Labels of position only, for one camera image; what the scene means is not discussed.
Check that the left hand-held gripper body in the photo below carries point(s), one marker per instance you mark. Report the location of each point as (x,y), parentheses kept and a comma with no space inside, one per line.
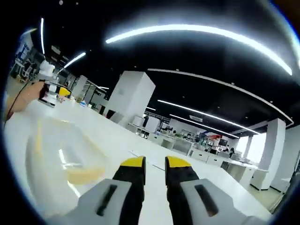
(47,70)

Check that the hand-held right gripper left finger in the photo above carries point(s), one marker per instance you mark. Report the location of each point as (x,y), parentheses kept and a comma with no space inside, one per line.
(117,199)

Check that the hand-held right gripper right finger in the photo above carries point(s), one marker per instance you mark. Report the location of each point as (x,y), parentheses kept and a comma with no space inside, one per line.
(201,199)

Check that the clear plastic bag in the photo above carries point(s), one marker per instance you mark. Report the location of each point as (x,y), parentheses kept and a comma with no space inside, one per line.
(51,145)

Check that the black smartphone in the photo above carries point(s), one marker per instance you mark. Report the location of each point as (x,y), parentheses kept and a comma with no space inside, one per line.
(47,102)

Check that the long ceiling light strip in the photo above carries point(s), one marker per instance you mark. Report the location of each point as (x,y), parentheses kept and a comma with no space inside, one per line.
(199,31)

